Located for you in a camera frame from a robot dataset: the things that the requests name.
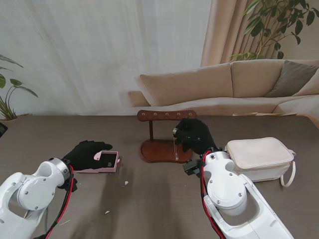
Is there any cream white zipper bag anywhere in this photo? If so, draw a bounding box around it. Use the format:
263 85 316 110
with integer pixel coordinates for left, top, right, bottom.
225 136 297 188

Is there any pink floral jewelry box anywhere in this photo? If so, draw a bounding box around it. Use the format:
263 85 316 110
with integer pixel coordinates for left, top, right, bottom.
74 150 123 174

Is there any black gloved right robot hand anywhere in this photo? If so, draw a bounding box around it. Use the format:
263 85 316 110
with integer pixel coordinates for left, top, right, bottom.
172 118 217 159

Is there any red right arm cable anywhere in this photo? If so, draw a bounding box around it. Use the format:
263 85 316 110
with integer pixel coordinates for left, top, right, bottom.
199 154 225 239

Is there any red left arm cable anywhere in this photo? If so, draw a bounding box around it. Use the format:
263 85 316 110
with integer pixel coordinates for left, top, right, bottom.
37 164 77 239

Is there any tall dark-leaf houseplant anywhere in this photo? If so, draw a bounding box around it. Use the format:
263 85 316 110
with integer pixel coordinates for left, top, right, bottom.
230 0 319 62

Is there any white sheer curtain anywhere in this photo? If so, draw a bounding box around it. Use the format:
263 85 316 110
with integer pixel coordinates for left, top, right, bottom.
0 0 212 117

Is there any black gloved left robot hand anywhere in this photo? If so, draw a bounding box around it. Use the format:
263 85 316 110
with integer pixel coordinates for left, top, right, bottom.
61 140 113 172

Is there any beige pleated curtain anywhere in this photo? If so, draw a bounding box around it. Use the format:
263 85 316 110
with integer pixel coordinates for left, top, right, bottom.
200 0 319 67

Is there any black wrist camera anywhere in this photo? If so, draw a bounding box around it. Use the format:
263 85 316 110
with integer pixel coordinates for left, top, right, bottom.
67 178 78 192
183 159 201 176

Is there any thin silver pendant necklace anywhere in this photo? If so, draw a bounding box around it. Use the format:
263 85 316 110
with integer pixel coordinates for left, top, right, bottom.
172 129 180 161

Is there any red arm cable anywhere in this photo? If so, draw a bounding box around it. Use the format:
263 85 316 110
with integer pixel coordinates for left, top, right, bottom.
37 164 77 239
199 154 225 239

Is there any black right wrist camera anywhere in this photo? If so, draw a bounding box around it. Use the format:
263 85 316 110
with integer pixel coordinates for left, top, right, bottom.
183 159 201 176

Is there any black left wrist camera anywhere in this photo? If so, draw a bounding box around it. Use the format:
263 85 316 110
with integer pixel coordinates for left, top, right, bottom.
67 178 78 192

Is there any beige sofa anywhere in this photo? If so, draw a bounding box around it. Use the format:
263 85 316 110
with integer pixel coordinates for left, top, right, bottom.
128 59 319 120

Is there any broad-leaf green houseplant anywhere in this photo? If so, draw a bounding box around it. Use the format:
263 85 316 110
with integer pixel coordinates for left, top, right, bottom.
0 54 38 120

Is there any beige sofa cushion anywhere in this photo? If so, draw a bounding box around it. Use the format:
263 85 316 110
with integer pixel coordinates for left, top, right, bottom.
293 74 319 97

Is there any grey sofa cushion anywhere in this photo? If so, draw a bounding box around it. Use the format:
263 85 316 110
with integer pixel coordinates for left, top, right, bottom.
265 60 319 98

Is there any brown wooden necklace stand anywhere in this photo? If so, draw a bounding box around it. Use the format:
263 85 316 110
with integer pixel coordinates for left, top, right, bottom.
137 110 197 164

